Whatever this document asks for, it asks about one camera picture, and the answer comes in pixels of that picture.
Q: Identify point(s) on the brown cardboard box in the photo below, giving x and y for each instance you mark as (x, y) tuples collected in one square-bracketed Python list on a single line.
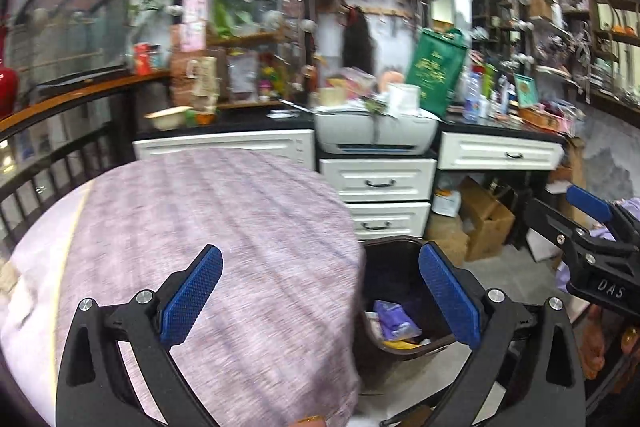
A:
[(491, 221)]

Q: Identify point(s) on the purple yellow snack bag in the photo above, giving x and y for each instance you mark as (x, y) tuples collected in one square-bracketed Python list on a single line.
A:
[(392, 325)]

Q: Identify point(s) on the right hand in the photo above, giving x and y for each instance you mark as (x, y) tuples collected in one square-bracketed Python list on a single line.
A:
[(596, 340)]

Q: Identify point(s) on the green shopping bag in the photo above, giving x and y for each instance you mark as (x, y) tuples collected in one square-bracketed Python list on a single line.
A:
[(436, 66)]

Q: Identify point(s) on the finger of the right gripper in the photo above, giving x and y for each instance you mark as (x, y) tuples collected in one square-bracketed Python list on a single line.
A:
[(589, 204)]

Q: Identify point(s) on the white printer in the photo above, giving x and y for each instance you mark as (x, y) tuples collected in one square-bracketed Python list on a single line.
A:
[(352, 130)]

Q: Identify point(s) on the black wooden railing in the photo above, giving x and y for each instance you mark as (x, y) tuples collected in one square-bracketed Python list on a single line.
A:
[(31, 187)]

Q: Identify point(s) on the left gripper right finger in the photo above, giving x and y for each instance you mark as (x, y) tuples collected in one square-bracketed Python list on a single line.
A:
[(529, 350)]

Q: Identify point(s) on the white drawer cabinet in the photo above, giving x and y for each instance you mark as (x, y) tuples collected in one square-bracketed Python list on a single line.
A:
[(385, 196)]

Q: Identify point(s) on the red tin can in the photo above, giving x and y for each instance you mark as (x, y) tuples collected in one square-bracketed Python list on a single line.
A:
[(142, 61)]

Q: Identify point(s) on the purple woven tablecloth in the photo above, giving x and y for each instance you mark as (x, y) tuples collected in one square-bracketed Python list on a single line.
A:
[(216, 287)]

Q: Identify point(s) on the wooden shelf rack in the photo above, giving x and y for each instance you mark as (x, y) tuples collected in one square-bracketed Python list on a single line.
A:
[(236, 52)]

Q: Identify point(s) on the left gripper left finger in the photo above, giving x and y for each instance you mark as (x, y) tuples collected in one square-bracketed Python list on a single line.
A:
[(94, 388)]

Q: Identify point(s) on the cream bowl on counter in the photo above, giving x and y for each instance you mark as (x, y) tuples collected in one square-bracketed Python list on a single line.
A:
[(169, 118)]

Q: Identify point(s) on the dark brown trash bin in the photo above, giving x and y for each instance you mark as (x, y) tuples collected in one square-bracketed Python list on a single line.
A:
[(391, 273)]

